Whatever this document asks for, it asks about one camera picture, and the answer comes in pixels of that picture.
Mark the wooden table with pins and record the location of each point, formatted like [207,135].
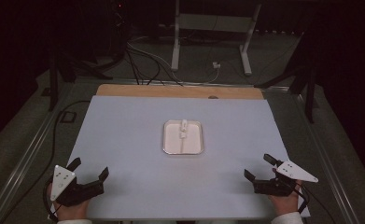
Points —
[158,90]

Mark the dark equipment rack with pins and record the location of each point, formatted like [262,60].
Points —
[119,28]

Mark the white plug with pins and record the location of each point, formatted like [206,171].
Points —
[216,65]

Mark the black tripod stand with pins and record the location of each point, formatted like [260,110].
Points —
[309,93]
[53,84]

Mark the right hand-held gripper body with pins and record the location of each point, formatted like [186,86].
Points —
[270,187]

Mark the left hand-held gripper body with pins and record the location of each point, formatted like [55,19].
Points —
[77,193]

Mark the small white plastic tool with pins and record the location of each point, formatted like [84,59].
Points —
[183,126]

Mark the person's right hand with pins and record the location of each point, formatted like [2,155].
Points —
[285,203]

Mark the white metal stand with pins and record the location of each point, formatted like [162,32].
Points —
[213,23]

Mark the aluminium frame rail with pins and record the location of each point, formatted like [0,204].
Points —
[323,155]
[24,158]

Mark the white table mat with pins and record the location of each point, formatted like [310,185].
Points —
[124,140]

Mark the black floor socket frame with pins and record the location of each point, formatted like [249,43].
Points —
[68,117]

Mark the white square tray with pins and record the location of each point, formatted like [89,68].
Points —
[172,140]

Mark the person's left hand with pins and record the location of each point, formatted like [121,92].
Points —
[72,212]

